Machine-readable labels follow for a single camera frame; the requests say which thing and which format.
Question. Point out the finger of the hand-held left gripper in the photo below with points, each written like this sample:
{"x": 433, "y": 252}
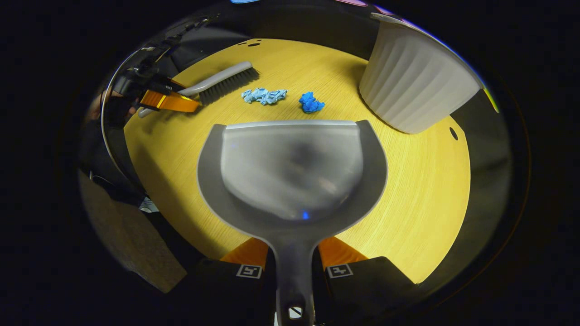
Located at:
{"x": 174, "y": 102}

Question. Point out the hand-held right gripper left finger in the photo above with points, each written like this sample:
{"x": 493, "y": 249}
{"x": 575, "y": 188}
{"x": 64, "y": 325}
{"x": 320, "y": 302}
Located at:
{"x": 226, "y": 285}

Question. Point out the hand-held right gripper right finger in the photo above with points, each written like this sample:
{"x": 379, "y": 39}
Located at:
{"x": 362, "y": 285}

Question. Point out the light blue paper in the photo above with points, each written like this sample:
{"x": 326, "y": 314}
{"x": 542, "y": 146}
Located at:
{"x": 264, "y": 95}

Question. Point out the grey dustpan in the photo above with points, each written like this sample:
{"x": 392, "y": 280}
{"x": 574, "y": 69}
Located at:
{"x": 290, "y": 172}

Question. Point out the deep blue paper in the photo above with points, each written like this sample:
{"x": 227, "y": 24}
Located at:
{"x": 310, "y": 103}

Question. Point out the white ribbed garbage bin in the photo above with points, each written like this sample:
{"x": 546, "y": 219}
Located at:
{"x": 417, "y": 81}

